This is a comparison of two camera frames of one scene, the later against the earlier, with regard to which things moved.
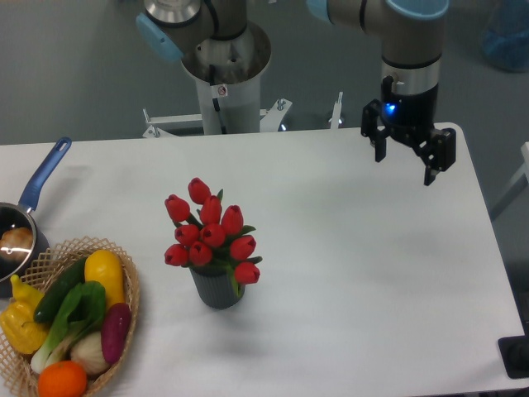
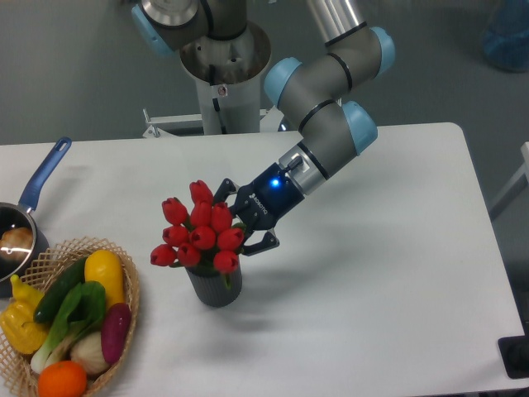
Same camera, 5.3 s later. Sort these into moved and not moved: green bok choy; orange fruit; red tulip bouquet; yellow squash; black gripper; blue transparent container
Moved: black gripper; red tulip bouquet
Not moved: blue transparent container; orange fruit; green bok choy; yellow squash
